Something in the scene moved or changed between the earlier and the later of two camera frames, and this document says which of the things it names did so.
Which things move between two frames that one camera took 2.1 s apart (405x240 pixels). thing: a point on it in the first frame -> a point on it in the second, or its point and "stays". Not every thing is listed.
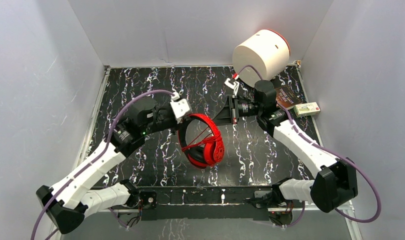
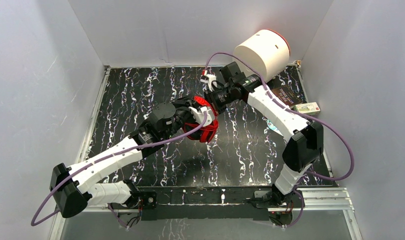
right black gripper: [229, 114] -> [210, 96]
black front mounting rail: [206, 203] stays
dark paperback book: [285, 97] stays
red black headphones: [212, 154] -> [206, 133]
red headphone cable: [216, 137] -> [205, 134]
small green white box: [306, 109] stays
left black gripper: [171, 120] -> [186, 112]
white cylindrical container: [268, 51] stays
